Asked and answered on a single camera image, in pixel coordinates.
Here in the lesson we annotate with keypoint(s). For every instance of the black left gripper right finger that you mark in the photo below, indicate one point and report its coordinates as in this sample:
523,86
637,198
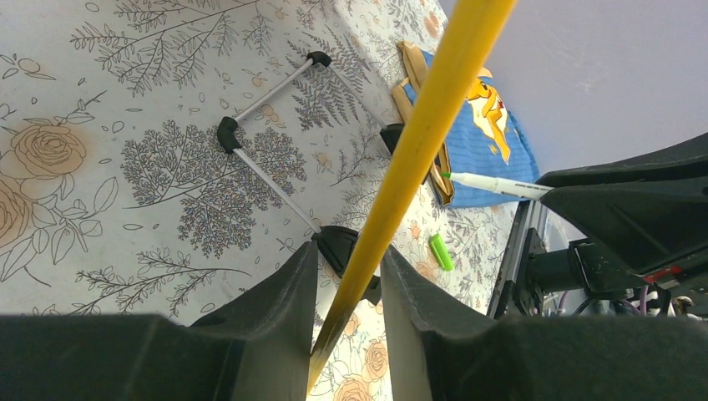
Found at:
441,349

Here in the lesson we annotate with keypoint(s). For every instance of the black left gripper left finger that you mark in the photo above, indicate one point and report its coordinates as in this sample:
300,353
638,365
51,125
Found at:
256,347

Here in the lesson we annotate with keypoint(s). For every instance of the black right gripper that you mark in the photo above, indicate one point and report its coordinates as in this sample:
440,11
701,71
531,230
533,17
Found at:
642,234

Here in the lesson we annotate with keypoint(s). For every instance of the yellow framed whiteboard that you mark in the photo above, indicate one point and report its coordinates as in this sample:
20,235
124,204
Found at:
471,33

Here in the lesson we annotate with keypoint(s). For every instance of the green marker cap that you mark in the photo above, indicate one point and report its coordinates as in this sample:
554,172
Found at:
440,252

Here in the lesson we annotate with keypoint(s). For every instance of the white green whiteboard marker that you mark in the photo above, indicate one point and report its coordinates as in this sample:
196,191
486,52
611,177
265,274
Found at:
502,186

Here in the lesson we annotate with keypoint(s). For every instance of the black whiteboard clip left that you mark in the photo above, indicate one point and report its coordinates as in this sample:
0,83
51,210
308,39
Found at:
336,244

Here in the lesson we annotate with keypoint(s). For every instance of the black whiteboard clip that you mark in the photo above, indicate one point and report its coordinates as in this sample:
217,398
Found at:
336,244
390,135

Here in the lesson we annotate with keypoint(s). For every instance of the black whiteboard clip right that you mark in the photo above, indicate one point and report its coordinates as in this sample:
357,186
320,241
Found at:
390,135

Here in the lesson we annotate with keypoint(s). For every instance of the blue pikachu cloth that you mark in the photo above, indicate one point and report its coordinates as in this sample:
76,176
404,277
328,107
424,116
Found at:
485,139

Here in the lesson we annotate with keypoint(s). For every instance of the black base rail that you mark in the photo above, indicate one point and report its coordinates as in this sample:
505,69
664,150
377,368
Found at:
514,292

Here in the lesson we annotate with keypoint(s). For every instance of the whiteboard wire stand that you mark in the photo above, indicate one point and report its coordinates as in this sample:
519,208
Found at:
252,164

